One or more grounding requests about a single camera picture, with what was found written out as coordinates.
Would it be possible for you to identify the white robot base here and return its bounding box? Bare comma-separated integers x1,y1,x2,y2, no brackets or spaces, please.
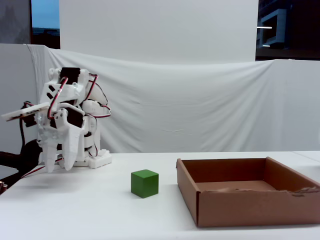
74,147,113,169

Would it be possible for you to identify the dark chair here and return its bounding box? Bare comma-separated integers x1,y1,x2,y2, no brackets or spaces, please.
0,139,42,183

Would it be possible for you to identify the green cube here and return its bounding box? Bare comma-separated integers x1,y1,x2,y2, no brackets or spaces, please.
130,169,160,199

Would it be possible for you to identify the red white table cable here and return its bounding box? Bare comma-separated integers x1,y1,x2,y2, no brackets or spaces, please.
21,165,47,179

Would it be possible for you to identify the red black arm cable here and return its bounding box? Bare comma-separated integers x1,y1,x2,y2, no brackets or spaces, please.
86,73,112,121

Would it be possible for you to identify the dark glass window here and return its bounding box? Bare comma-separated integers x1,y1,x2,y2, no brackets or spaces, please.
255,0,320,62
31,0,61,50

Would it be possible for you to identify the black camera cable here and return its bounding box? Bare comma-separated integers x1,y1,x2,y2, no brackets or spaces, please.
19,100,35,153

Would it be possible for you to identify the white board panel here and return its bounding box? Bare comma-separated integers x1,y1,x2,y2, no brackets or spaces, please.
59,0,260,66

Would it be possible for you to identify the brown cardboard box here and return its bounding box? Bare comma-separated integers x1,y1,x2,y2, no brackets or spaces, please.
176,156,320,228

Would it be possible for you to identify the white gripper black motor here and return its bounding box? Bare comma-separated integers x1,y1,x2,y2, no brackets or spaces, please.
36,99,85,174

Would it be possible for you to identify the red gripper servo cable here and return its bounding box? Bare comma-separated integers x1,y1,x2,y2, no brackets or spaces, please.
47,76,70,120

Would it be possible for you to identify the white cloth backdrop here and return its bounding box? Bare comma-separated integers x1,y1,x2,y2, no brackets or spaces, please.
26,44,320,154

